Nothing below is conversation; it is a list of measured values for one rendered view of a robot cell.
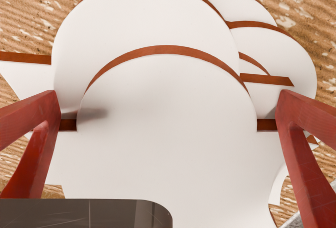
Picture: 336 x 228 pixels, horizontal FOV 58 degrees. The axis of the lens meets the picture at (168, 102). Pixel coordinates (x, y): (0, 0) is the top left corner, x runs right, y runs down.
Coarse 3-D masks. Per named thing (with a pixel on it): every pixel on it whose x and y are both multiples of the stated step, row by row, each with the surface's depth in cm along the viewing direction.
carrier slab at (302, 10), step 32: (0, 0) 16; (32, 0) 16; (64, 0) 16; (288, 0) 16; (320, 0) 16; (0, 32) 17; (32, 32) 17; (288, 32) 17; (320, 32) 17; (320, 64) 18; (0, 96) 19; (320, 96) 19; (0, 160) 22; (320, 160) 22; (288, 192) 24
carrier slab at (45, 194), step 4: (0, 180) 25; (4, 180) 25; (0, 184) 25; (4, 184) 25; (0, 188) 24; (0, 192) 24; (44, 192) 26; (48, 192) 26; (44, 196) 25; (48, 196) 26; (52, 196) 26; (56, 196) 26; (60, 196) 26
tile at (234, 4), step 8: (208, 0) 15; (216, 0) 15; (224, 0) 15; (232, 0) 15; (240, 0) 15; (248, 0) 15; (256, 0) 15; (216, 8) 15; (224, 8) 15; (232, 8) 15; (240, 8) 15; (248, 8) 15; (256, 8) 15; (264, 8) 15; (224, 16) 15; (232, 16) 15; (240, 16) 15; (248, 16) 15; (256, 16) 15; (264, 16) 15; (272, 24) 15
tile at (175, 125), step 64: (128, 64) 11; (192, 64) 11; (64, 128) 13; (128, 128) 13; (192, 128) 13; (256, 128) 13; (64, 192) 15; (128, 192) 15; (192, 192) 15; (256, 192) 15
